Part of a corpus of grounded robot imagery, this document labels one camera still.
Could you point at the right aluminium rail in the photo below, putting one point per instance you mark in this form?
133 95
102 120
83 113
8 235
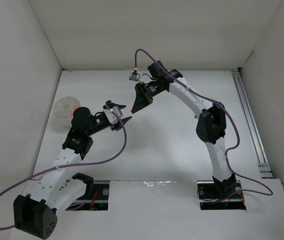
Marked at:
257 145

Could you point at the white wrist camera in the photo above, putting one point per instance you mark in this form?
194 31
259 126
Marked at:
112 114
135 76

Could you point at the white round divided container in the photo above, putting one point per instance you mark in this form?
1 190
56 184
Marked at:
63 110

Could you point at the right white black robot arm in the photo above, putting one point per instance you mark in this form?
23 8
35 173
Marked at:
210 128

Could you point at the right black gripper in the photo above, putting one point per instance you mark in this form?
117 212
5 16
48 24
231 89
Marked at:
144 91

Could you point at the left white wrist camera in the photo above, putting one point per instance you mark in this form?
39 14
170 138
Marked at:
112 114

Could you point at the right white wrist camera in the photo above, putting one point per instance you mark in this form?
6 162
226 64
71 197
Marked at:
135 76

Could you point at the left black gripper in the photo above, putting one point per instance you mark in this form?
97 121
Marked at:
102 122

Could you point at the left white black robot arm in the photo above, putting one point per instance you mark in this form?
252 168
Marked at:
37 212

